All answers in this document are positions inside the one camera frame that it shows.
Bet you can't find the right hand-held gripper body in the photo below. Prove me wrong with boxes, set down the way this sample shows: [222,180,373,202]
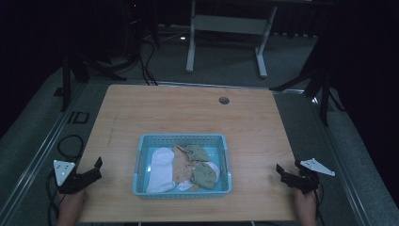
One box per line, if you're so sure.
[281,157,336,195]

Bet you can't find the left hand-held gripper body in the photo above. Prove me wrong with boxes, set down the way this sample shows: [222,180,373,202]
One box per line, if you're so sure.
[53,159,95,195]

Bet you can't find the person's left hand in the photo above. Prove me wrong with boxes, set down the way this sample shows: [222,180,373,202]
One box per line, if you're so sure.
[57,187,88,218]

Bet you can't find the person's right hand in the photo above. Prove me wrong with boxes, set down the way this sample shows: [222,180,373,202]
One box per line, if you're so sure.
[294,189,318,218]

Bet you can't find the light blue plastic basket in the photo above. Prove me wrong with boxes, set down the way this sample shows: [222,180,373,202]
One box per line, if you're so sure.
[132,133,233,201]

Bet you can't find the long white sock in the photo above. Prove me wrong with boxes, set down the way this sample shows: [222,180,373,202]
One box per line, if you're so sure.
[145,146,176,193]

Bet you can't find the black metal stand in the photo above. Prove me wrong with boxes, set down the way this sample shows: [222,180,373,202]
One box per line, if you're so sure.
[53,51,128,113]
[268,29,346,127]

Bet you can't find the large green sock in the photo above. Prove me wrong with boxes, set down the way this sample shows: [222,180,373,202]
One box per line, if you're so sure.
[189,162,218,190]

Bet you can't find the beige sock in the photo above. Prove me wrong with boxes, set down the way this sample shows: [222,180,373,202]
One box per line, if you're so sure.
[171,143,202,193]

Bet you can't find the small green sock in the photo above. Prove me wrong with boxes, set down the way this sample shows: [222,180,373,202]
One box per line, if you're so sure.
[185,143,210,163]

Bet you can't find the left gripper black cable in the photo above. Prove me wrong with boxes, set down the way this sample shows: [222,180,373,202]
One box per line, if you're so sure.
[45,169,62,226]

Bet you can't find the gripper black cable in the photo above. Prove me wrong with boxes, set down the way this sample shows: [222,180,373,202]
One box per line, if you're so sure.
[312,187,326,222]
[45,169,62,226]

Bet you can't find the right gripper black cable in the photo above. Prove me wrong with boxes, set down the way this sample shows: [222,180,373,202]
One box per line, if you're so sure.
[312,187,326,222]

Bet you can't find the looped black cable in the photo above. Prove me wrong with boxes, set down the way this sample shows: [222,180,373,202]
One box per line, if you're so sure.
[56,134,85,160]

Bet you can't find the black floor cables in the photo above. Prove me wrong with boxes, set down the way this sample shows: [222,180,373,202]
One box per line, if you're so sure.
[125,37,159,87]

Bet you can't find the white metal desk frame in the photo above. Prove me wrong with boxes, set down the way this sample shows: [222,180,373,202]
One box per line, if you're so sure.
[185,0,279,79]

